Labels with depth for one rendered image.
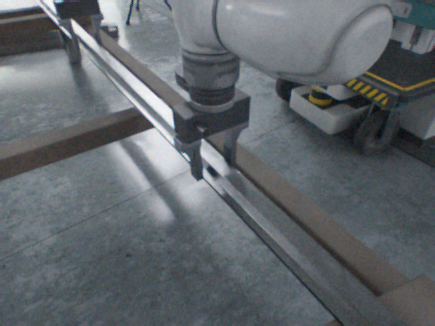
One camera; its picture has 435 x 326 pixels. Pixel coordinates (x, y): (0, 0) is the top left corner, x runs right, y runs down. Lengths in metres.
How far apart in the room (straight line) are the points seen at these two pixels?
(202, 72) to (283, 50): 0.18
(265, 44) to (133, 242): 0.77
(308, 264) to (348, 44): 0.30
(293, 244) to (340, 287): 0.08
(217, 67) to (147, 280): 0.62
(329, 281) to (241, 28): 0.33
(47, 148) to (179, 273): 0.47
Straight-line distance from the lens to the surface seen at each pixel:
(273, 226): 0.51
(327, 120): 1.32
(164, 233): 1.00
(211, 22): 0.41
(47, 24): 1.72
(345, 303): 0.48
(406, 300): 0.53
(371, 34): 0.33
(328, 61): 0.32
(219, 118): 0.54
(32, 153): 0.92
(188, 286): 0.90
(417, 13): 1.17
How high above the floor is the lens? 0.78
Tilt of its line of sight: 40 degrees down
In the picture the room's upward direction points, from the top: 1 degrees counter-clockwise
